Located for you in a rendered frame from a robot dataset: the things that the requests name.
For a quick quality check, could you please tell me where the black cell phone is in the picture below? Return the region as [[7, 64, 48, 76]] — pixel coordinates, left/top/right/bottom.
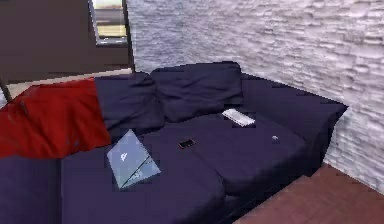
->
[[177, 138, 197, 150]]

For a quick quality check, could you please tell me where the white remote control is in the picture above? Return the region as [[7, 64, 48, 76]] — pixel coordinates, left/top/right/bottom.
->
[[221, 108, 257, 128]]

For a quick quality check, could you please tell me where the dark blue sofa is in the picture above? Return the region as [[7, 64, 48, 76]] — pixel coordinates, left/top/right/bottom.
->
[[0, 60, 350, 224]]

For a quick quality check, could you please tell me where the grey laptop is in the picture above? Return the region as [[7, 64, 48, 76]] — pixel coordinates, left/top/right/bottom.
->
[[106, 129, 162, 190]]

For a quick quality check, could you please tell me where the window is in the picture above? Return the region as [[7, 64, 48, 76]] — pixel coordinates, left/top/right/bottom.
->
[[88, 0, 130, 47]]

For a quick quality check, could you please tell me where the red blanket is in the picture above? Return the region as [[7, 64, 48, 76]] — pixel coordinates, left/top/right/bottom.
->
[[0, 77, 112, 160]]

